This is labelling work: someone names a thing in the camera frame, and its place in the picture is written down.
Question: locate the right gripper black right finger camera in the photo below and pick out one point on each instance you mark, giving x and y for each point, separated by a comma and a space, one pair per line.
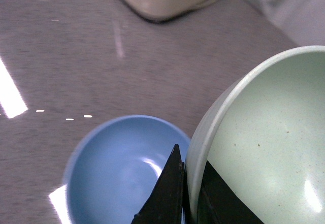
217, 202

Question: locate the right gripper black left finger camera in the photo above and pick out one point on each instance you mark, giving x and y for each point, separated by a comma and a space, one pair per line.
164, 204

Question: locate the green bowl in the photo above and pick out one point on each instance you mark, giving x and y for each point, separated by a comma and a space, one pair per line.
264, 136

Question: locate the blue bowl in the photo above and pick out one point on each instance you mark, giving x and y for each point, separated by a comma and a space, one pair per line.
113, 170

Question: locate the white curtain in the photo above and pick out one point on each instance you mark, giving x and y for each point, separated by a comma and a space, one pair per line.
301, 20

